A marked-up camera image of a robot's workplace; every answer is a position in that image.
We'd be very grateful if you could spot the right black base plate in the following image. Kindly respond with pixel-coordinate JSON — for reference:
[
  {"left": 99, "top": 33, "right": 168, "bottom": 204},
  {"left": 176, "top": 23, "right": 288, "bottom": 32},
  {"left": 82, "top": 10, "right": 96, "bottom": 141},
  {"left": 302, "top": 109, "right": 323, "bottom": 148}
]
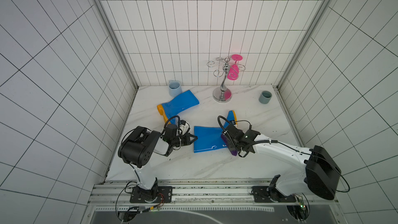
[{"left": 251, "top": 186, "right": 297, "bottom": 203}]

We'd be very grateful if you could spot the purple cloth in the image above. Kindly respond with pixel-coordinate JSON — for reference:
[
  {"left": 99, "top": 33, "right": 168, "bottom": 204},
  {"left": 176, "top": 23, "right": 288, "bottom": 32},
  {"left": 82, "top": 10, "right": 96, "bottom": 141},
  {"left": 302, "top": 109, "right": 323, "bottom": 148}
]
[{"left": 221, "top": 132, "right": 238, "bottom": 156}]

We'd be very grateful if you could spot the pink wine glass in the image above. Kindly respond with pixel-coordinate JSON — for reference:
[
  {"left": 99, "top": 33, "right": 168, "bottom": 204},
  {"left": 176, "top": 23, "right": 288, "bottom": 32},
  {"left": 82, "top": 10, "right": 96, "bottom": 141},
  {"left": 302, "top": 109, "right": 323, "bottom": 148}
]
[{"left": 227, "top": 54, "right": 243, "bottom": 80}]

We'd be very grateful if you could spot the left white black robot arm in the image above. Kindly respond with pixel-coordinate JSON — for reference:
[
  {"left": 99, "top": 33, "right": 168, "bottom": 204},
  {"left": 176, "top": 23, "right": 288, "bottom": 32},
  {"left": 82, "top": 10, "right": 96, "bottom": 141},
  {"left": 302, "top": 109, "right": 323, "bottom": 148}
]
[{"left": 118, "top": 122, "right": 198, "bottom": 198}]

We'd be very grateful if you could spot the grey-teal cup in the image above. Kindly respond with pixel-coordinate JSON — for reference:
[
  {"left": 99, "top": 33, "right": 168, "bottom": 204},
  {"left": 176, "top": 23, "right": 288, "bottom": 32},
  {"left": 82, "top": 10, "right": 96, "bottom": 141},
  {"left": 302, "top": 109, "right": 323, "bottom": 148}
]
[{"left": 259, "top": 91, "right": 273, "bottom": 104}]

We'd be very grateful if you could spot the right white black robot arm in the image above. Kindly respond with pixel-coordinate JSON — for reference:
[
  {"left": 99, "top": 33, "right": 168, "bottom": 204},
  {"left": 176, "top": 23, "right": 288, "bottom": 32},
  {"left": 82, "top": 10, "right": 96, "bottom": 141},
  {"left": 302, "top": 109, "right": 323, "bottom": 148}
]
[{"left": 221, "top": 123, "right": 342, "bottom": 202}]

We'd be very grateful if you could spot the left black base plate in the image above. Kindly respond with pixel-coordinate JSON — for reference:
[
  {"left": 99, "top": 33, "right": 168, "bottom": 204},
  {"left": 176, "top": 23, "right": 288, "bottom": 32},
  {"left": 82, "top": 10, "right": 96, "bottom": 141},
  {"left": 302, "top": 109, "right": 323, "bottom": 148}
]
[{"left": 130, "top": 186, "right": 173, "bottom": 204}]

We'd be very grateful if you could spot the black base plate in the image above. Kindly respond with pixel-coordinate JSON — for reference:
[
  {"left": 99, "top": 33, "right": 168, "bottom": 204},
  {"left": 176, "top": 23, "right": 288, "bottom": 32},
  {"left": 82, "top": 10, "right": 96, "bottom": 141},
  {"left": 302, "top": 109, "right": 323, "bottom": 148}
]
[
  {"left": 130, "top": 186, "right": 173, "bottom": 204},
  {"left": 251, "top": 186, "right": 297, "bottom": 203}
]

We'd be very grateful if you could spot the chrome glass holder stand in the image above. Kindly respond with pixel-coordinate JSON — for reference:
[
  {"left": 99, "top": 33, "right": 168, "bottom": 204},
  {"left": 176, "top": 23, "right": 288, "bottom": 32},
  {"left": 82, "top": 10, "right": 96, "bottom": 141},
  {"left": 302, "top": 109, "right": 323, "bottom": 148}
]
[{"left": 207, "top": 57, "right": 246, "bottom": 103}]

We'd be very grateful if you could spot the light blue mug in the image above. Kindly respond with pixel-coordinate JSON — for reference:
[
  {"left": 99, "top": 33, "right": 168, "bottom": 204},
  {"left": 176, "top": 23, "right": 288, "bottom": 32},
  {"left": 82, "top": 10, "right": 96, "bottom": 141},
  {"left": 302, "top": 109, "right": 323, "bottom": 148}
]
[{"left": 169, "top": 80, "right": 182, "bottom": 97}]

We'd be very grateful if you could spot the aluminium mounting rail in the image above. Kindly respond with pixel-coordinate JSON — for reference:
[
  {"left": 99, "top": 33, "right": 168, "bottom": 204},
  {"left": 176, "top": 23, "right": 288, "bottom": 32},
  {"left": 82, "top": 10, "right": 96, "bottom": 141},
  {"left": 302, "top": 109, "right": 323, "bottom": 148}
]
[{"left": 88, "top": 179, "right": 337, "bottom": 212}]

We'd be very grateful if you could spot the blue rubber boot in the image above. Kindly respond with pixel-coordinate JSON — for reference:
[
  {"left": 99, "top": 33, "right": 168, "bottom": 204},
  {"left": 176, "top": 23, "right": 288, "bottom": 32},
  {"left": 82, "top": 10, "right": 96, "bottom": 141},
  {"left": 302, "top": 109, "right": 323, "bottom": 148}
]
[
  {"left": 193, "top": 125, "right": 227, "bottom": 153},
  {"left": 157, "top": 90, "right": 199, "bottom": 122}
]

